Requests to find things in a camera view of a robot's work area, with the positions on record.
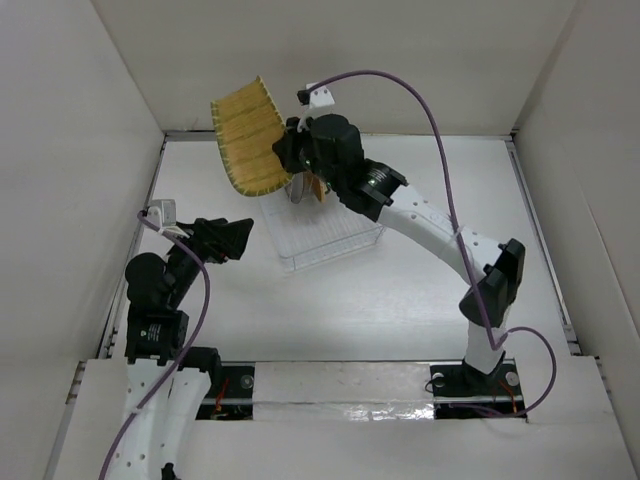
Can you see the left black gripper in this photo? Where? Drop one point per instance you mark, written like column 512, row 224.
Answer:
column 217, row 237

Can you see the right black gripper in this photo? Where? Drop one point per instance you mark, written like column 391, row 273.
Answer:
column 287, row 146

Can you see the square bamboo tray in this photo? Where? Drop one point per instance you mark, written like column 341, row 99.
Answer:
column 247, row 123
column 317, row 187

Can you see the grey reindeer pattern plate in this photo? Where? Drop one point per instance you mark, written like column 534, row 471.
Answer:
column 297, row 188

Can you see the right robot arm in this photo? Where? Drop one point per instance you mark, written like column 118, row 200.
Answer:
column 492, row 270

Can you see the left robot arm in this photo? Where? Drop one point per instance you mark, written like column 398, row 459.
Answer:
column 168, row 376

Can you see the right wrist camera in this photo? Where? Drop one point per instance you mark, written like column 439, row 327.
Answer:
column 313, row 97

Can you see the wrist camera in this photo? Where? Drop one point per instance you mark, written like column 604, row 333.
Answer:
column 160, row 217
column 313, row 97

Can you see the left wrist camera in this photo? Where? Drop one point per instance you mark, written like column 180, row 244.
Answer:
column 160, row 217

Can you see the white wire dish rack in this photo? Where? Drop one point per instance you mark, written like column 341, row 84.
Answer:
column 310, row 233

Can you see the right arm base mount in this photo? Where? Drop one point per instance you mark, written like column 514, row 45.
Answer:
column 460, row 394

